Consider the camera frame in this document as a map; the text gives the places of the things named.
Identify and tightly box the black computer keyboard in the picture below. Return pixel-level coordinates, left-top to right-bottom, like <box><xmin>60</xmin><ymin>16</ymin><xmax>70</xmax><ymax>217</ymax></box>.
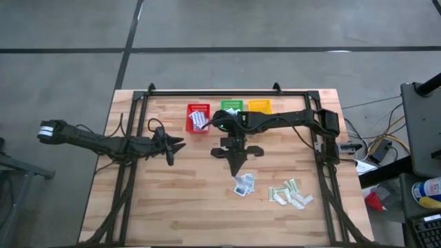
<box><xmin>411</xmin><ymin>212</ymin><xmax>441</xmax><ymax>248</ymax></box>

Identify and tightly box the red fabric item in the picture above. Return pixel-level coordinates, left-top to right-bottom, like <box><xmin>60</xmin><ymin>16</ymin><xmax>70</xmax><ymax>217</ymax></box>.
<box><xmin>364</xmin><ymin>191</ymin><xmax>384</xmax><ymax>212</ymax></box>

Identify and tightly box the red plastic basket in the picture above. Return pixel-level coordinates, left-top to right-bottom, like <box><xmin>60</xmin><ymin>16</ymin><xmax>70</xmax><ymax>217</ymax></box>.
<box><xmin>185</xmin><ymin>103</ymin><xmax>211</xmax><ymax>134</ymax></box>

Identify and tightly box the grey computer desk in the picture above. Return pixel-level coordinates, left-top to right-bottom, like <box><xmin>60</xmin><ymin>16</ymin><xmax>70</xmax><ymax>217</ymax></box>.
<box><xmin>399</xmin><ymin>81</ymin><xmax>441</xmax><ymax>248</ymax></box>

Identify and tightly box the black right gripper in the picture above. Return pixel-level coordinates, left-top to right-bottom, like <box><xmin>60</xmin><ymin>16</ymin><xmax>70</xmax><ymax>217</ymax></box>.
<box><xmin>210</xmin><ymin>146</ymin><xmax>265</xmax><ymax>177</ymax></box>

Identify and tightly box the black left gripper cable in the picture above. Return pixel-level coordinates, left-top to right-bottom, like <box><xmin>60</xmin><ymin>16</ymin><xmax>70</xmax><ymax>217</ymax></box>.
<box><xmin>147</xmin><ymin>118</ymin><xmax>166</xmax><ymax>138</ymax></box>

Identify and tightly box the yellow and blue item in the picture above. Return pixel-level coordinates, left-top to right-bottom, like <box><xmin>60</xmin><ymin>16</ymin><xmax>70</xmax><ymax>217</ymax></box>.
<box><xmin>411</xmin><ymin>176</ymin><xmax>441</xmax><ymax>210</ymax></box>

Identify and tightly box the green plastic basket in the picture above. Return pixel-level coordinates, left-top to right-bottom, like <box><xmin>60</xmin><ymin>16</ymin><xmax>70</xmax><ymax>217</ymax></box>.
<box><xmin>220</xmin><ymin>99</ymin><xmax>245</xmax><ymax>113</ymax></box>

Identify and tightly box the yellow plastic basket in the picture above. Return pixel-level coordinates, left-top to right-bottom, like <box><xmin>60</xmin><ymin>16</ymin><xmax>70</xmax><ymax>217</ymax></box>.
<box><xmin>247</xmin><ymin>99</ymin><xmax>274</xmax><ymax>114</ymax></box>

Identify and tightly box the white paper sheet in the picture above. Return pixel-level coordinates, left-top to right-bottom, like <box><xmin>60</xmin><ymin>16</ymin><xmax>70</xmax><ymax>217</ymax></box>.
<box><xmin>354</xmin><ymin>158</ymin><xmax>379</xmax><ymax>175</ymax></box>

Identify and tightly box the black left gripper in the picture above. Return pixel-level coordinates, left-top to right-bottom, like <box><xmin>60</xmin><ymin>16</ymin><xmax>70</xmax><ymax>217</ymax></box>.
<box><xmin>146</xmin><ymin>126</ymin><xmax>187</xmax><ymax>167</ymax></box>

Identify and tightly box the grey metal stand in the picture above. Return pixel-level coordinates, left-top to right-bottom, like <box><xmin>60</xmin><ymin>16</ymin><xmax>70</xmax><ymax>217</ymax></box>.
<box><xmin>0</xmin><ymin>137</ymin><xmax>56</xmax><ymax>248</ymax></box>

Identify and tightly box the black elongated device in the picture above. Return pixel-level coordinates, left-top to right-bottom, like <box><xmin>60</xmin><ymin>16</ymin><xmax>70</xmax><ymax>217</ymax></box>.
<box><xmin>339</xmin><ymin>143</ymin><xmax>364</xmax><ymax>153</ymax></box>

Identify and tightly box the black power box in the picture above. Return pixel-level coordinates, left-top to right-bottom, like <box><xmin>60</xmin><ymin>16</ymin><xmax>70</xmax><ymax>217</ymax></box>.
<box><xmin>367</xmin><ymin>138</ymin><xmax>393</xmax><ymax>163</ymax></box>

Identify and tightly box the yellow cable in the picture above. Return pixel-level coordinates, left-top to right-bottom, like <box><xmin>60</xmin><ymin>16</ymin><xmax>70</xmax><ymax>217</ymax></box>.
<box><xmin>365</xmin><ymin>115</ymin><xmax>411</xmax><ymax>156</ymax></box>

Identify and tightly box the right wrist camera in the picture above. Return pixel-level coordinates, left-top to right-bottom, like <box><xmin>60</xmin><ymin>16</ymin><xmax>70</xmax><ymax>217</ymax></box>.
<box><xmin>222</xmin><ymin>136</ymin><xmax>246</xmax><ymax>148</ymax></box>

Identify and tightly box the black pole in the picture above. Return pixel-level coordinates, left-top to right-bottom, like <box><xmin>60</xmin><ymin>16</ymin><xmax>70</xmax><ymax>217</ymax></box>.
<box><xmin>415</xmin><ymin>71</ymin><xmax>441</xmax><ymax>98</ymax></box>

